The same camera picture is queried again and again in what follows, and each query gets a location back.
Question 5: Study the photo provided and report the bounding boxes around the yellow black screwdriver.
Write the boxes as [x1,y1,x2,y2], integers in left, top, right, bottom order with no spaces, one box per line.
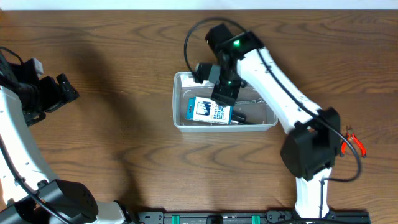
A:
[231,111,246,123]

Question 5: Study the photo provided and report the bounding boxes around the small steel claw hammer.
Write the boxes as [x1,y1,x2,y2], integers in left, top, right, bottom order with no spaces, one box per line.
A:
[231,120,257,125]

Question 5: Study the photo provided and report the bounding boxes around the blue white cardboard box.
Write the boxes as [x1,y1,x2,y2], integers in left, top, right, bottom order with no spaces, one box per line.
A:
[185,96,233,125]

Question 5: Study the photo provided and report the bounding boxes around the silver ring wrench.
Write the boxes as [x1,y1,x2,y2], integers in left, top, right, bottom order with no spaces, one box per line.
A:
[235,98,264,106]

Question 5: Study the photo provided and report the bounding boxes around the clear plastic storage container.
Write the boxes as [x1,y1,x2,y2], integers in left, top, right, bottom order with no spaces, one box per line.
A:
[172,72,278,133]

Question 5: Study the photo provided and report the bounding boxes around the red handled pliers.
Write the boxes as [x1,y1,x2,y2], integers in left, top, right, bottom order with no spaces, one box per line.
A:
[340,126,367,158]

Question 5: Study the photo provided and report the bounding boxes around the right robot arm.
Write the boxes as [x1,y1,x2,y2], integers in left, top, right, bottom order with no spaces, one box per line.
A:
[205,24,340,220]

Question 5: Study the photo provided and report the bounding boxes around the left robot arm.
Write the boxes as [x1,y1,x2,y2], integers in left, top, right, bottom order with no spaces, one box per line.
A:
[1,57,132,223]

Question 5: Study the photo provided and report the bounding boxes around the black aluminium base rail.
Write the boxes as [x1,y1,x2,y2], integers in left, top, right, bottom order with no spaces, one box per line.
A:
[133,210,371,224]

